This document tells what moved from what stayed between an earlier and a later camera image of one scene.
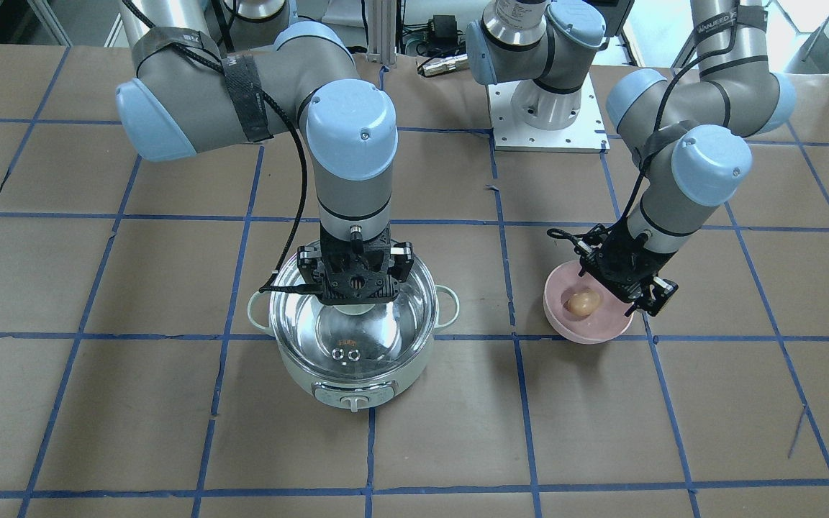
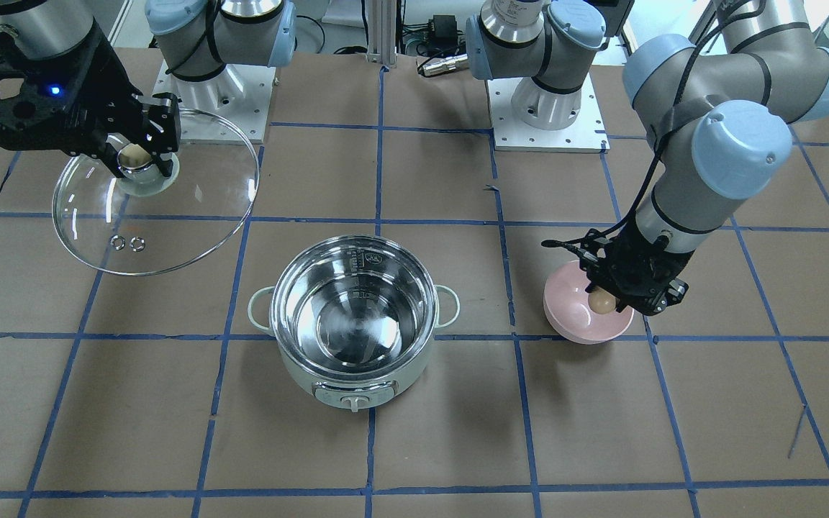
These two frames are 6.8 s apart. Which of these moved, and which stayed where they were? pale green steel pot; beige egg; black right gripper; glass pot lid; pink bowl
Moved: beige egg; black right gripper; glass pot lid
Stayed: pink bowl; pale green steel pot
